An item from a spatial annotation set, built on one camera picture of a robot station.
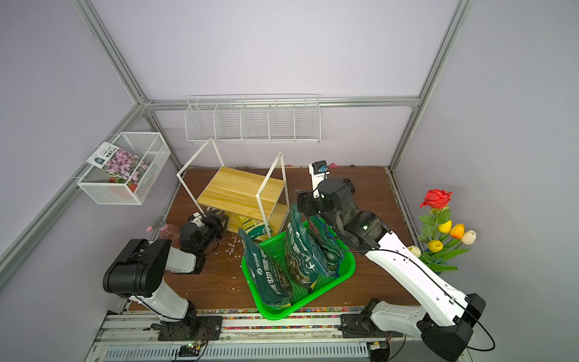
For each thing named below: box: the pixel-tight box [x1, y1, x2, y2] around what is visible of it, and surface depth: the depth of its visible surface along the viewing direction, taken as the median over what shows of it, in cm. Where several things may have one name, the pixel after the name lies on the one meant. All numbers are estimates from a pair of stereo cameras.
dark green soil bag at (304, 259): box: [284, 202, 328, 291], surface depth 67 cm
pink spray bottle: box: [146, 222, 181, 240], surface depth 87 cm
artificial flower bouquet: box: [407, 188, 478, 276], surface depth 65 cm
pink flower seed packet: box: [85, 141, 151, 193], surface depth 75 cm
